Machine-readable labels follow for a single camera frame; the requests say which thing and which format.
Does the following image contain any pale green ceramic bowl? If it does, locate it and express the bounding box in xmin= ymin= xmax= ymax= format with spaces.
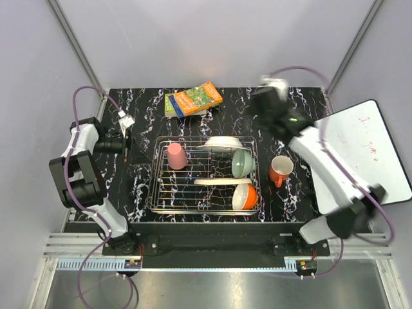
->
xmin=232 ymin=149 xmax=255 ymax=178

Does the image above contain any green book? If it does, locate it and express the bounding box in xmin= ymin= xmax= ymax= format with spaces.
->
xmin=164 ymin=93 xmax=176 ymax=118

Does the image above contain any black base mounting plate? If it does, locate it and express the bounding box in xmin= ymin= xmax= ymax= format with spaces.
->
xmin=101 ymin=221 xmax=330 ymax=269

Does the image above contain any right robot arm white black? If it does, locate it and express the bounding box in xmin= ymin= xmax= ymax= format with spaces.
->
xmin=250 ymin=76 xmax=386 ymax=255

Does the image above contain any orange ceramic mug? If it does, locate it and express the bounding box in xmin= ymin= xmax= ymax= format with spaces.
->
xmin=269 ymin=155 xmax=294 ymax=188

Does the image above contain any orange bowl white inside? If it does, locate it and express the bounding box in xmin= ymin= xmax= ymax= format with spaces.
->
xmin=232 ymin=183 xmax=258 ymax=211

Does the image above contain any white dry erase board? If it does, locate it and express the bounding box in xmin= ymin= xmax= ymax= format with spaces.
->
xmin=325 ymin=99 xmax=411 ymax=205

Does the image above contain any pink cream floral plate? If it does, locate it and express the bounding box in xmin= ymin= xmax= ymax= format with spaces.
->
xmin=194 ymin=178 xmax=252 ymax=186

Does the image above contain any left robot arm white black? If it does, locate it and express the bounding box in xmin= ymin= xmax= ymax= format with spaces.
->
xmin=49 ymin=117 xmax=150 ymax=255

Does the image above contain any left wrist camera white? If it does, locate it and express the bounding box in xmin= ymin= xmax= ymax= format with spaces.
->
xmin=118 ymin=110 xmax=135 ymax=137

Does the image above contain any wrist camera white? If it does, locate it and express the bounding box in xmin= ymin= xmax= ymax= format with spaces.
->
xmin=260 ymin=75 xmax=289 ymax=101
xmin=118 ymin=110 xmax=135 ymax=137

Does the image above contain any blue book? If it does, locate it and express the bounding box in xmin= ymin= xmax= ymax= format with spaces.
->
xmin=169 ymin=95 xmax=185 ymax=118

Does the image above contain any steel wire dish rack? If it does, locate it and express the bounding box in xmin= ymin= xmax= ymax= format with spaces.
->
xmin=147 ymin=136 xmax=263 ymax=216

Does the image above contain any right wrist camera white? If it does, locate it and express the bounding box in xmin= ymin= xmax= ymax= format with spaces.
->
xmin=260 ymin=75 xmax=289 ymax=101

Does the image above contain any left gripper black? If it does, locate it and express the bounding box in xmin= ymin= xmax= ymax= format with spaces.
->
xmin=93 ymin=129 xmax=151 ymax=165

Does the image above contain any white paper plate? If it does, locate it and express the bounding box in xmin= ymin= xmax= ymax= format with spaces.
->
xmin=196 ymin=136 xmax=247 ymax=153

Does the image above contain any pink plastic cup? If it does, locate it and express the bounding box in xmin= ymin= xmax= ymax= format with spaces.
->
xmin=167 ymin=142 xmax=187 ymax=170

